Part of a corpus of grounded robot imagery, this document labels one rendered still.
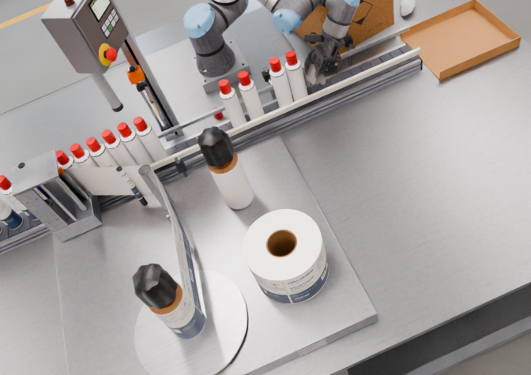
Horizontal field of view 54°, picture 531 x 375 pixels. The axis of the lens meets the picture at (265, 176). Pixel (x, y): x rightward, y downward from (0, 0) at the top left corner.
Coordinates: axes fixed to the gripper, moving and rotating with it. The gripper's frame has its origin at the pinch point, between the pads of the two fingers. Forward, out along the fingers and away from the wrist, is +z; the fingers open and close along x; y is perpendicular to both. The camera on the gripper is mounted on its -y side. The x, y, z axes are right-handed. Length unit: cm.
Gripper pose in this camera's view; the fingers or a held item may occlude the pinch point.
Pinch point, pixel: (310, 82)
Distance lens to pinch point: 177.1
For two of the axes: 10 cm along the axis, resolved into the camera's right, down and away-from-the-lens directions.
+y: 3.4, 7.1, -6.2
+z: -2.7, 7.1, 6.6
